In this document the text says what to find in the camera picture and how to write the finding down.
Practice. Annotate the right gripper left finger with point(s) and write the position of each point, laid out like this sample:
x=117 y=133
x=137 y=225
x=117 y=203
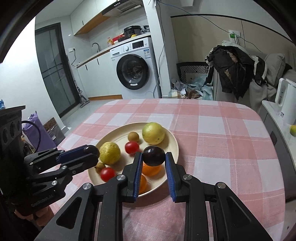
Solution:
x=95 y=212

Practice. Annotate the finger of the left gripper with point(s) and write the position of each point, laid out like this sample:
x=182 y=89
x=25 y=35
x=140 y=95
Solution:
x=76 y=166
x=74 y=152

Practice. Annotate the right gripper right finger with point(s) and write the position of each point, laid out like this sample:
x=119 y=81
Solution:
x=231 y=219

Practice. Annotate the brown longan with stem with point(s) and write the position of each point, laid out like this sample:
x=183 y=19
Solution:
x=99 y=167

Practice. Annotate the red cherry tomato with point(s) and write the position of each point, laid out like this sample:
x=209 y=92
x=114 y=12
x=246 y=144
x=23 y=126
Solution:
x=131 y=147
x=107 y=173

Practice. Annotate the wrinkled yellow passion fruit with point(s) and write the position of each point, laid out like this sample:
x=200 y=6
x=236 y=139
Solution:
x=109 y=153

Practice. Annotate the brown longan round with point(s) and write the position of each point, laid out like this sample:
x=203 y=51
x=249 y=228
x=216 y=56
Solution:
x=133 y=137

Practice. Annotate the orange mandarin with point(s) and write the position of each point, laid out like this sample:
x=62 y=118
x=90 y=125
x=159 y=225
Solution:
x=143 y=184
x=150 y=170

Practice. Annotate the dark plum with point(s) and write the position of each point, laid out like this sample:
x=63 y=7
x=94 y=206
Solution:
x=153 y=156
x=90 y=149

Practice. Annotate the smooth green-yellow passion fruit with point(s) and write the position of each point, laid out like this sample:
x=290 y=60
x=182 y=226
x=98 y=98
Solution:
x=153 y=133

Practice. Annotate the person's left hand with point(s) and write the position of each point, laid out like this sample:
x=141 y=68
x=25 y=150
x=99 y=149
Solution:
x=41 y=217

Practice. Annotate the purple bag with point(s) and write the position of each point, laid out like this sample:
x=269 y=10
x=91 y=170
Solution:
x=36 y=133

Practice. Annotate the pink checked tablecloth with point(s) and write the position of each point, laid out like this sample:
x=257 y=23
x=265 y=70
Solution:
x=218 y=141

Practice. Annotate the black glass door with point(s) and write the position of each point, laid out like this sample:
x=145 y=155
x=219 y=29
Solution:
x=55 y=69

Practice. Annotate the white kitchen cabinets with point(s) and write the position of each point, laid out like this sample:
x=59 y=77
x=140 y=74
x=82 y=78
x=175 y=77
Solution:
x=98 y=77

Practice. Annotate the white side table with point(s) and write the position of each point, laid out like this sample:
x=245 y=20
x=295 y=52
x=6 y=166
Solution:
x=284 y=144

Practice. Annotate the small green lime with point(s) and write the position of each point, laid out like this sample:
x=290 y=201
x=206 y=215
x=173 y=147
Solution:
x=293 y=130

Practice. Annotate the white washing machine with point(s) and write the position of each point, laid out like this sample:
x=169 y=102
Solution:
x=136 y=69

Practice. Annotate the white electric kettle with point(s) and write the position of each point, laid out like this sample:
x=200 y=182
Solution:
x=285 y=100

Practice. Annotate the black jacket on chair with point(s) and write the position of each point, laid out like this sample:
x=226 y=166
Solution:
x=237 y=69

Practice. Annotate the black pot on washer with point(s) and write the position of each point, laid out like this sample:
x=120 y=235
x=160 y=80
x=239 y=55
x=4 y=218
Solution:
x=132 y=30

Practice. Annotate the black patterned basket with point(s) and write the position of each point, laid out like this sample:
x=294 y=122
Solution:
x=187 y=71

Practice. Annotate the grey pillow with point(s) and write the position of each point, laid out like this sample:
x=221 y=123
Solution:
x=276 y=68

